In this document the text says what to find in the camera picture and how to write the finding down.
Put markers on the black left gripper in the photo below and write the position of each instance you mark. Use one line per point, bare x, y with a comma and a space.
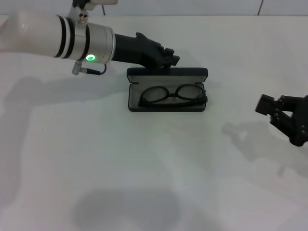
134, 50

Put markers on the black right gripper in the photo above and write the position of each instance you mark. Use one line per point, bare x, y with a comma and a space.
302, 125

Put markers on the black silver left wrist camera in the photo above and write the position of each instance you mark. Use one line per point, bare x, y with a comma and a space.
103, 1

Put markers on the black glasses case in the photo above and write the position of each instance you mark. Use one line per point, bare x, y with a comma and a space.
166, 72

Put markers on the black glasses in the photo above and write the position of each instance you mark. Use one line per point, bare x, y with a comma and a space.
205, 98

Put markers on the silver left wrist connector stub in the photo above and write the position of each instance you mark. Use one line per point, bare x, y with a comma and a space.
82, 20

